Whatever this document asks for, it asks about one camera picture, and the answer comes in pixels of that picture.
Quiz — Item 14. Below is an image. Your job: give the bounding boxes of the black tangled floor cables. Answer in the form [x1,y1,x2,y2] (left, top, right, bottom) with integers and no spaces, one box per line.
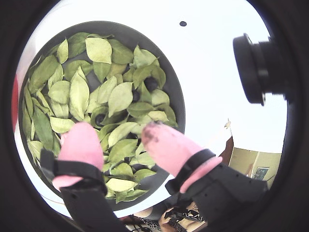
[129,214,152,232]

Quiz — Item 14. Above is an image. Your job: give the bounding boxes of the red collapsible silicone cup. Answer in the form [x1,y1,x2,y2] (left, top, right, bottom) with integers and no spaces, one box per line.
[12,74,21,128]

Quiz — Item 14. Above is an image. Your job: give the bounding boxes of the dark grey round bowl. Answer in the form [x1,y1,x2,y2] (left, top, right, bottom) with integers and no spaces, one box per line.
[17,21,186,211]

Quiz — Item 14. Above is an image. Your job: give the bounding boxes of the pink-tipped black gripper finger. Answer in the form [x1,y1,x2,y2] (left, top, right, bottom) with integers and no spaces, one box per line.
[141,121,268,225]
[40,121,130,232]

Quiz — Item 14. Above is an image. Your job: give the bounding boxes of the pile of green leaves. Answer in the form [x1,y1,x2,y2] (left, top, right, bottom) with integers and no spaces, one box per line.
[21,32,179,204]

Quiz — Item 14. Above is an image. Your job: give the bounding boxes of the green framed picture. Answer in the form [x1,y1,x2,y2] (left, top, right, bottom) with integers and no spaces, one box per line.
[253,166,270,181]

